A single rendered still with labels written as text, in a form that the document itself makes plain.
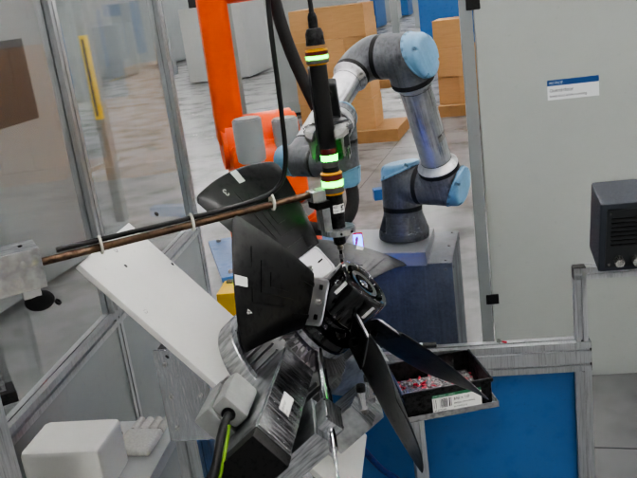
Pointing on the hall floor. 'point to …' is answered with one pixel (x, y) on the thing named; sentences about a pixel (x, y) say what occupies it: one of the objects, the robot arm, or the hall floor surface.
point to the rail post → (584, 412)
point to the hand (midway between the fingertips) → (323, 134)
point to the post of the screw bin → (421, 449)
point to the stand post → (195, 457)
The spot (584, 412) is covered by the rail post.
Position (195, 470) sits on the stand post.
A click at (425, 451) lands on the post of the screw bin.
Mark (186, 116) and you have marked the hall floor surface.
